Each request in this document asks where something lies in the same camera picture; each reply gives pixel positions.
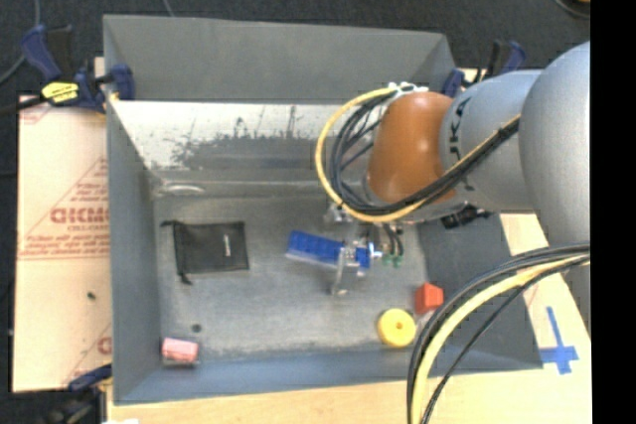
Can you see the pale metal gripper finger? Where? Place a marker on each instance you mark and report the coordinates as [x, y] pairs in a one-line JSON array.
[[359, 245], [345, 277]]

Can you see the black cylinder on white bracket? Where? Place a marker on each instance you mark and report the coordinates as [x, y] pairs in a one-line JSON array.
[[459, 218]]

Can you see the black cloth pouch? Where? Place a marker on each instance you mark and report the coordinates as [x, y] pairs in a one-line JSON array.
[[211, 247]]

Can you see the blue block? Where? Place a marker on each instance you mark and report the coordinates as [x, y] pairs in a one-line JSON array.
[[313, 247]]

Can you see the orange-red block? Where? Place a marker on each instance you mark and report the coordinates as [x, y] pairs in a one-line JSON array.
[[429, 298]]

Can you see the pink sponge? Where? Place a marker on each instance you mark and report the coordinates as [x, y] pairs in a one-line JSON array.
[[180, 350]]

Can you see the grey metal bin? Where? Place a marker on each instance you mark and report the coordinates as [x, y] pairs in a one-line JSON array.
[[278, 313]]

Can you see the brown cardboard board, red print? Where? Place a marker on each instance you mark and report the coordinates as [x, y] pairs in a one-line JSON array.
[[59, 263]]

